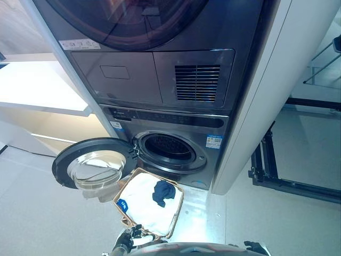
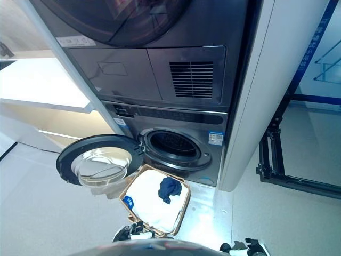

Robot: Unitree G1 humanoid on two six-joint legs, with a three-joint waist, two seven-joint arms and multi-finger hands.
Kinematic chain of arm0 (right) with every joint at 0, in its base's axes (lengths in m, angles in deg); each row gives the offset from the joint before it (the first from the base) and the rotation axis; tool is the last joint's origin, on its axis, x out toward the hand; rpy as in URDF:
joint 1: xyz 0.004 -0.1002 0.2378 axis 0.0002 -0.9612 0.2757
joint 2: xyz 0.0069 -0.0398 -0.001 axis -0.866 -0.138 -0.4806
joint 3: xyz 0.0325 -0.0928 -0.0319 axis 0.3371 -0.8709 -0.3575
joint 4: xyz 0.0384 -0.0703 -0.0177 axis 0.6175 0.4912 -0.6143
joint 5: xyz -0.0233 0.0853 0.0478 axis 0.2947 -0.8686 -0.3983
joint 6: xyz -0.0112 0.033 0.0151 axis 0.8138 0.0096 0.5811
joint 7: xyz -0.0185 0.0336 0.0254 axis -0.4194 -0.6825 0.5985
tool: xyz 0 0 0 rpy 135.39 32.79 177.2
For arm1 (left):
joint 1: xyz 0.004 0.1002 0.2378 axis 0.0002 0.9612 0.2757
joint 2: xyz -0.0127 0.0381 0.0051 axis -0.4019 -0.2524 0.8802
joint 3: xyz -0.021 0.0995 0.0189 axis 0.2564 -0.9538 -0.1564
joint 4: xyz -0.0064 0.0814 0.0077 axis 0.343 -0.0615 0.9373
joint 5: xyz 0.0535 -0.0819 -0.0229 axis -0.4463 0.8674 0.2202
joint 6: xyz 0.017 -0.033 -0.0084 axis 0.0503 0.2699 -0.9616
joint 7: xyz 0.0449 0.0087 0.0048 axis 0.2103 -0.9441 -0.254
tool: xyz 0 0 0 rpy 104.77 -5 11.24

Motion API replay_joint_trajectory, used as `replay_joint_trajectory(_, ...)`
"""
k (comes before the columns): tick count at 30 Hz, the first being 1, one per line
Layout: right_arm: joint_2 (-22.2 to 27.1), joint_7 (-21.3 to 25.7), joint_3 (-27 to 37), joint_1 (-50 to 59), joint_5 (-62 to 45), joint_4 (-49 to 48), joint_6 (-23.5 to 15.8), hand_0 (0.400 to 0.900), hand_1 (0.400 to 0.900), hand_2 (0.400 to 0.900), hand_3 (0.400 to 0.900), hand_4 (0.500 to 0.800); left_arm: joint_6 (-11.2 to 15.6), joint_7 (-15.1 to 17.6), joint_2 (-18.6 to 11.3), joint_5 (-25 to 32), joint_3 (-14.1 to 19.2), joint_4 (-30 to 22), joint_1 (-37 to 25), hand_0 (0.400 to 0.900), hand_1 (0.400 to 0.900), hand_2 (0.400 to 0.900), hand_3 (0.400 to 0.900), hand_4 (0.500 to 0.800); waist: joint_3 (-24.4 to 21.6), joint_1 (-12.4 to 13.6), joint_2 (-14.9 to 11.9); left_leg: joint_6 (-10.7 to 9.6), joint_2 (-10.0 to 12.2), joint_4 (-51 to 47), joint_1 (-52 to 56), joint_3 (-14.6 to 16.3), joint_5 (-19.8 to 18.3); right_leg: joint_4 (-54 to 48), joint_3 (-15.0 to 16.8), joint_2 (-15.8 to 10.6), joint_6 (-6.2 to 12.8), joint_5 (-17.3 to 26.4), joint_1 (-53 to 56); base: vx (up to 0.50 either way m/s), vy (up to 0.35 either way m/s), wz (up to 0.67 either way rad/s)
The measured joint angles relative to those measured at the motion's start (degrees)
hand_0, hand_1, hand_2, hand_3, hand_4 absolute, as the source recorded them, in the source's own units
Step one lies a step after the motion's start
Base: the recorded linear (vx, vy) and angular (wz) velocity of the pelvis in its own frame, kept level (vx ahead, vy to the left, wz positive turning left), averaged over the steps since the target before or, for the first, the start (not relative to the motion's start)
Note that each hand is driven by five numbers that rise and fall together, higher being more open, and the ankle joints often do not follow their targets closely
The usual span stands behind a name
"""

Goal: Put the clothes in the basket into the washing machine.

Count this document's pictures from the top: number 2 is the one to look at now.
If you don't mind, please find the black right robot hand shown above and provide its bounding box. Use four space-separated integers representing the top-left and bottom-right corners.
219 237 269 256

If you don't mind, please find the navy blue garment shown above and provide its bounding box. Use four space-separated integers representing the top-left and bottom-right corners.
157 177 183 205

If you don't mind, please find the woven wicker laundry basket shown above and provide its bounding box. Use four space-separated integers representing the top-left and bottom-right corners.
119 164 193 239

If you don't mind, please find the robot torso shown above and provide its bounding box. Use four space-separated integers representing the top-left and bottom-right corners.
60 238 223 256

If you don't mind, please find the energy label sticker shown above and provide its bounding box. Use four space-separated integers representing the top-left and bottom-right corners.
208 130 224 146

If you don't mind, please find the white cloth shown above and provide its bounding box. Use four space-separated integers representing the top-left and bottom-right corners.
124 169 188 235

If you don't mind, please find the white appliance cabinet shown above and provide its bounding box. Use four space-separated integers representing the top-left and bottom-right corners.
18 0 331 193

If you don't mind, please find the small blue washer sticker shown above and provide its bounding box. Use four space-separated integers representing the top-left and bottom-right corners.
116 117 132 137

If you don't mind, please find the round glass washer door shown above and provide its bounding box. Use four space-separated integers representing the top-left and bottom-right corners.
55 134 147 189

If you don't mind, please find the blue banner sign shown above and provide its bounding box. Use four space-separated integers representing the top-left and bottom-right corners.
299 10 329 70

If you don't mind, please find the grey front-load dryer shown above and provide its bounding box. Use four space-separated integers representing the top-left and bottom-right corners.
29 0 263 113

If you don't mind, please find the white counter shelf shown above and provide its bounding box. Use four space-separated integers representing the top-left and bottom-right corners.
0 57 94 114

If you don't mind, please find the white dryer label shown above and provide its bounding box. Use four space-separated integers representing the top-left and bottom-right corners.
56 36 97 48

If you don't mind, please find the black metal frame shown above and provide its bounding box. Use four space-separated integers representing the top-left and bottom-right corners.
255 90 341 199

